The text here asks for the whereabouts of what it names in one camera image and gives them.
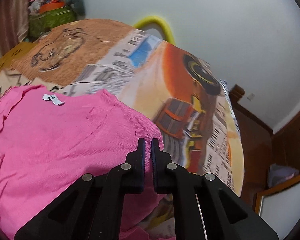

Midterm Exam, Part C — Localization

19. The pink polo shirt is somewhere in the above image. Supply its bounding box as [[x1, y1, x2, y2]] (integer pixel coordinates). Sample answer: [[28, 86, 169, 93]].
[[0, 86, 162, 239]]

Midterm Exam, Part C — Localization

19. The printed collage bedsheet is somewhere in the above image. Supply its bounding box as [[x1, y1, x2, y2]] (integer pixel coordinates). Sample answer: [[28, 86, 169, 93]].
[[0, 19, 244, 194]]

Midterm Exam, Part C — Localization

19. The yellow foam arch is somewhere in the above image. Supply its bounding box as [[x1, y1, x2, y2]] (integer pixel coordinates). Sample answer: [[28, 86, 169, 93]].
[[133, 15, 175, 46]]

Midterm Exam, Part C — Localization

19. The green storage bin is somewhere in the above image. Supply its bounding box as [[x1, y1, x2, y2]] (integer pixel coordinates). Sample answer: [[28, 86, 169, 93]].
[[29, 7, 77, 38]]

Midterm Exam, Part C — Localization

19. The orange box on bin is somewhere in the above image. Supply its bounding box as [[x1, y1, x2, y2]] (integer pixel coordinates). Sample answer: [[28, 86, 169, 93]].
[[39, 2, 65, 14]]

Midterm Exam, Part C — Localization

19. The striped red beige curtain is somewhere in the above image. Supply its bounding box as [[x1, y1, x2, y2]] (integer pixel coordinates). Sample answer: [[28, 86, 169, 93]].
[[0, 0, 30, 58]]

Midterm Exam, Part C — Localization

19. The wooden footboard post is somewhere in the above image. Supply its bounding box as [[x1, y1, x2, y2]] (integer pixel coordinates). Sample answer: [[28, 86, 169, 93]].
[[229, 84, 245, 105]]

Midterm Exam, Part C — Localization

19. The white wall socket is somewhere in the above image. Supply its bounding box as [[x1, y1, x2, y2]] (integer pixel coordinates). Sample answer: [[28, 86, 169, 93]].
[[247, 93, 255, 101]]

